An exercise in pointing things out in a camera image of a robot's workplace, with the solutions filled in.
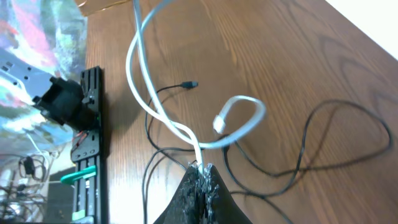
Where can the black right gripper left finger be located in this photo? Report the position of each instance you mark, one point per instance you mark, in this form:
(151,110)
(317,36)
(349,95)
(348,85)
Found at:
(185,206)

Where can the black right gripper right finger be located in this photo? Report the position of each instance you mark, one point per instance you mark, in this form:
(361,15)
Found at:
(219,205)

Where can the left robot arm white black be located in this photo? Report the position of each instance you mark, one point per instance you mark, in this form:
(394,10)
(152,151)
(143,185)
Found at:
(37,90)

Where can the colourful painted backdrop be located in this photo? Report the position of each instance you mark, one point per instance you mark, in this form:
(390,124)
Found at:
(49,35)

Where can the cardboard side panel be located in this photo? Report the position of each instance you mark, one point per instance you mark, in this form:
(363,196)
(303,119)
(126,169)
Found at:
(89,7)

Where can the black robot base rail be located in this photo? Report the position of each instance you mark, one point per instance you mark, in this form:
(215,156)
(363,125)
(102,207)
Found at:
(88,179)

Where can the floor cable clutter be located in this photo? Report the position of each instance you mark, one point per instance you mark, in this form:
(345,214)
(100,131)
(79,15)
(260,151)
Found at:
(30,188)

